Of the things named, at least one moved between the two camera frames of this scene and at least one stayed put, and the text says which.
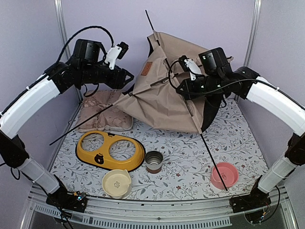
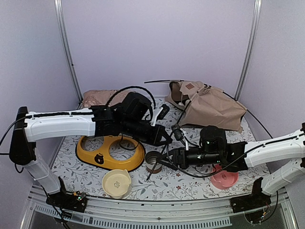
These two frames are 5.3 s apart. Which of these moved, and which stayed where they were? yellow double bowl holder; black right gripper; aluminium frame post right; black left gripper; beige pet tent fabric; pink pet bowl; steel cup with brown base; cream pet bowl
Moved: black left gripper; black right gripper; beige pet tent fabric
Stayed: aluminium frame post right; yellow double bowl holder; cream pet bowl; steel cup with brown base; pink pet bowl
